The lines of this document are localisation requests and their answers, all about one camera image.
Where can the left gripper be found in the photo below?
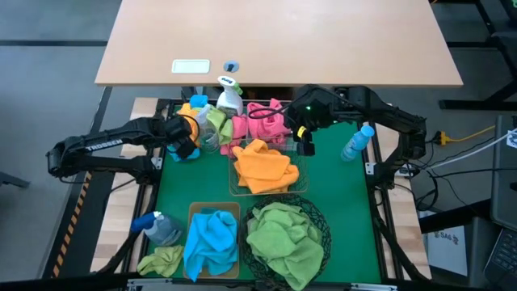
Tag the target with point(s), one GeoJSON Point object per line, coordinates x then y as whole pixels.
{"type": "Point", "coordinates": [177, 128]}

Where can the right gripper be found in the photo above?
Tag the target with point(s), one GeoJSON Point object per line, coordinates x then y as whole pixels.
{"type": "Point", "coordinates": [313, 107]}

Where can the blue microfiber towel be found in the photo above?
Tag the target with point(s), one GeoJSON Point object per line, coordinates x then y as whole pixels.
{"type": "Point", "coordinates": [212, 242]}
{"type": "Point", "coordinates": [198, 101]}
{"type": "Point", "coordinates": [173, 155]}

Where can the green microfiber towel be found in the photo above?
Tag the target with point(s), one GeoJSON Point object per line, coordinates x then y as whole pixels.
{"type": "Point", "coordinates": [291, 258]}
{"type": "Point", "coordinates": [282, 216]}
{"type": "Point", "coordinates": [224, 127]}

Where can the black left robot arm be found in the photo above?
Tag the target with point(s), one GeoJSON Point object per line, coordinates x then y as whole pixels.
{"type": "Point", "coordinates": [105, 145]}

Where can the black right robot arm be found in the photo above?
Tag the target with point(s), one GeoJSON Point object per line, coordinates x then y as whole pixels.
{"type": "Point", "coordinates": [387, 111]}

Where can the yellow-green microfiber towel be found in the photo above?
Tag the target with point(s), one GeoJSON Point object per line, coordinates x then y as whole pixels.
{"type": "Point", "coordinates": [159, 262]}

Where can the clear plastic bin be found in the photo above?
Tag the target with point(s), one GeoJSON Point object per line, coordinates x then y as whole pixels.
{"type": "Point", "coordinates": [288, 145]}

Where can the clear spray bottle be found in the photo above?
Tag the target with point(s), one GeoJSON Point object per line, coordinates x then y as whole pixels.
{"type": "Point", "coordinates": [208, 137]}

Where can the light blue bottle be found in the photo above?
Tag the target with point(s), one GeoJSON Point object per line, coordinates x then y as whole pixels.
{"type": "Point", "coordinates": [355, 143]}

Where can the tan plastic bin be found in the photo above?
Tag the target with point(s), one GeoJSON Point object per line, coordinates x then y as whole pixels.
{"type": "Point", "coordinates": [194, 208]}

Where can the white spray bottle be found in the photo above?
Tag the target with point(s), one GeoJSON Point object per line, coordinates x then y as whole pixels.
{"type": "Point", "coordinates": [229, 103]}

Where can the white rectangular desk plate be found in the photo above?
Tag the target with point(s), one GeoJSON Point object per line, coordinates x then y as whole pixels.
{"type": "Point", "coordinates": [190, 66]}

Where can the grey bottle with blue cap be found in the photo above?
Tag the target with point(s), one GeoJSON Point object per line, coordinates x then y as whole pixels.
{"type": "Point", "coordinates": [163, 230]}

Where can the green table mat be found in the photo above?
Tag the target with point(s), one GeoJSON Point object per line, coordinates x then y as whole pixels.
{"type": "Point", "coordinates": [347, 226]}

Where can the light wooden desk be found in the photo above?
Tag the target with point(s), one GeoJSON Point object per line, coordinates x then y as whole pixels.
{"type": "Point", "coordinates": [282, 40]}

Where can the black base with hazard stripes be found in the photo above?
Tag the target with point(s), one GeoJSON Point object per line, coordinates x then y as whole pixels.
{"type": "Point", "coordinates": [81, 226]}

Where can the white printed box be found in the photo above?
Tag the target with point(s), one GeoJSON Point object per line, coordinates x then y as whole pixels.
{"type": "Point", "coordinates": [444, 254]}

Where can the dark furniture foot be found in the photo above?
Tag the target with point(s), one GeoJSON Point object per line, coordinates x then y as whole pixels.
{"type": "Point", "coordinates": [14, 180]}

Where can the dark grey computer case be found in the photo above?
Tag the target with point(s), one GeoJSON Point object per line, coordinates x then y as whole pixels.
{"type": "Point", "coordinates": [505, 190]}

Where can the black keyboard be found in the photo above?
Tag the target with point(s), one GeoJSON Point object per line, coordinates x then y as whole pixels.
{"type": "Point", "coordinates": [505, 254]}

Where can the black table frame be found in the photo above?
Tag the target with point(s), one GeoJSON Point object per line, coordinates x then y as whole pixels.
{"type": "Point", "coordinates": [171, 101]}

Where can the silver aluminium rail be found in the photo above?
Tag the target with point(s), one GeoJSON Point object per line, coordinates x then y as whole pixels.
{"type": "Point", "coordinates": [363, 287]}

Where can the black desk frame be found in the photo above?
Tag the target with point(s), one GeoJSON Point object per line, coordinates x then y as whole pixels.
{"type": "Point", "coordinates": [468, 104]}

